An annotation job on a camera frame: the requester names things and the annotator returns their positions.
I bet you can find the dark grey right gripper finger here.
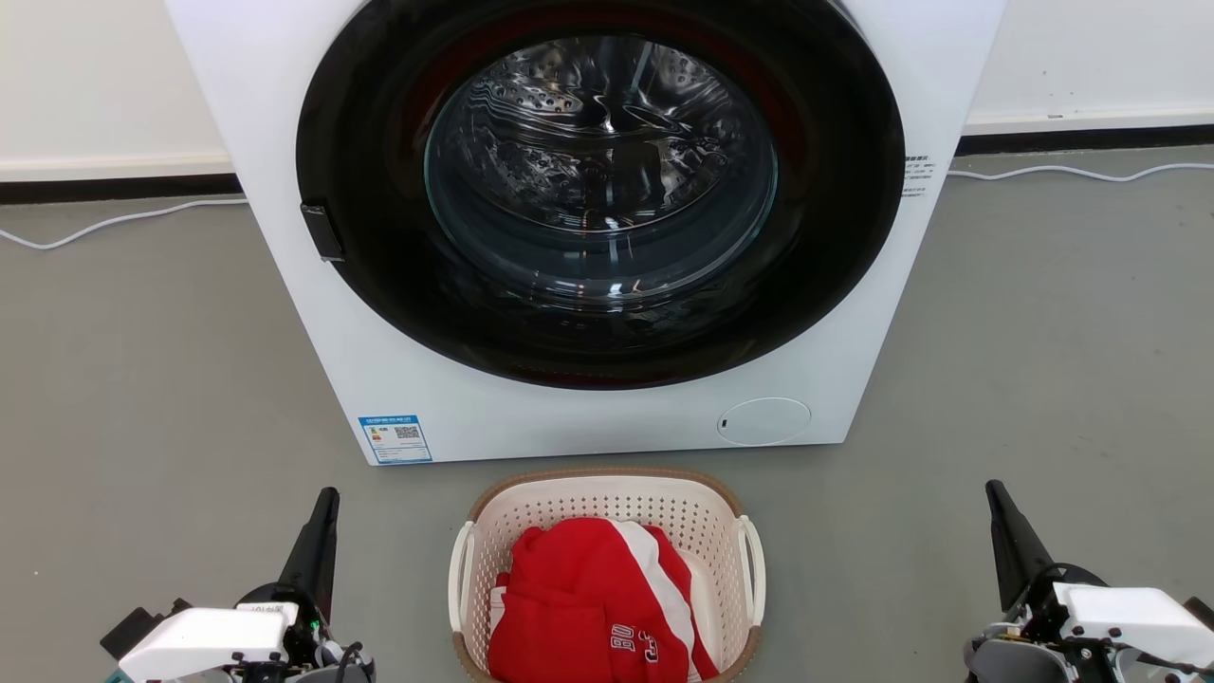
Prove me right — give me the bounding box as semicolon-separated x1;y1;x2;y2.
984;479;1054;613

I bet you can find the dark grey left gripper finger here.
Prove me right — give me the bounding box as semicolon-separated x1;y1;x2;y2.
275;487;340;622

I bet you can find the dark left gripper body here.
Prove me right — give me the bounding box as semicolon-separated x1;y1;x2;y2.
228;582;377;683

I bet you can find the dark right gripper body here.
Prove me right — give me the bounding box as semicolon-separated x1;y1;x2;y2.
966;563;1177;683

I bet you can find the white perforated laundry basket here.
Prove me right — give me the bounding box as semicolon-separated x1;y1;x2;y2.
448;466;766;683

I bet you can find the blue energy label sticker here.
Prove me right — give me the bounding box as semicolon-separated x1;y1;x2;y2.
358;415;433;465

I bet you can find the white front-loading washing machine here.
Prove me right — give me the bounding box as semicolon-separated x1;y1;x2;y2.
163;0;1008;466

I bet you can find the red and white garment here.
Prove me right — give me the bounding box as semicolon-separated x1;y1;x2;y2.
487;517;720;683

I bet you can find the black round washer door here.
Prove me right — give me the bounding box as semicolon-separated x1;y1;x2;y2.
296;0;907;391

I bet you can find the round white filter cover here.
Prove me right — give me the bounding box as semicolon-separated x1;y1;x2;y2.
717;397;812;447

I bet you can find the steel washer drum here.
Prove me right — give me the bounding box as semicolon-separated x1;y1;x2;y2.
425;36;779;305

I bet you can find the black door handle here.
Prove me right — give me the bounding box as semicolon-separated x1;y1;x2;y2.
301;202;345;263

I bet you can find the white power cable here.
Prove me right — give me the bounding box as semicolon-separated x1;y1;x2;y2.
0;195;249;250
947;162;1214;183

